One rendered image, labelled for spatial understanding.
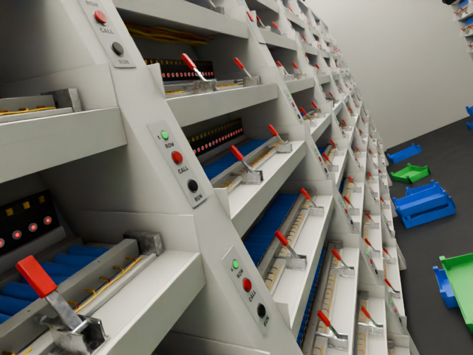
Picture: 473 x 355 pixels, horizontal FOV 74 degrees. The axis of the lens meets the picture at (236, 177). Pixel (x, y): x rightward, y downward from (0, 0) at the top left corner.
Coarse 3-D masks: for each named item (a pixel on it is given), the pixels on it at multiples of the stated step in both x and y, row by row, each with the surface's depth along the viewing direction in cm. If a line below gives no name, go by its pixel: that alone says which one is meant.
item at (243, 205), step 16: (256, 128) 105; (288, 128) 101; (304, 128) 99; (224, 144) 90; (304, 144) 99; (272, 160) 80; (288, 160) 80; (240, 176) 70; (272, 176) 68; (288, 176) 80; (224, 192) 46; (240, 192) 59; (256, 192) 58; (272, 192) 67; (240, 208) 51; (256, 208) 58; (240, 224) 51
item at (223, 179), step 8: (264, 144) 89; (272, 144) 94; (256, 152) 81; (264, 152) 86; (248, 160) 76; (256, 160) 81; (232, 168) 68; (240, 168) 71; (216, 176) 63; (224, 176) 63; (232, 176) 67; (216, 184) 60; (224, 184) 63
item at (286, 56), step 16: (272, 16) 158; (272, 48) 163; (288, 64) 163; (304, 64) 160; (304, 96) 164; (320, 96) 161; (336, 128) 163; (352, 160) 165; (368, 192) 167; (384, 224) 169; (400, 256) 171
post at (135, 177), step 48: (0, 0) 39; (48, 0) 37; (0, 48) 42; (48, 48) 39; (96, 48) 38; (0, 96) 45; (144, 96) 42; (144, 144) 38; (96, 192) 43; (144, 192) 40; (240, 240) 48; (240, 336) 41; (288, 336) 48
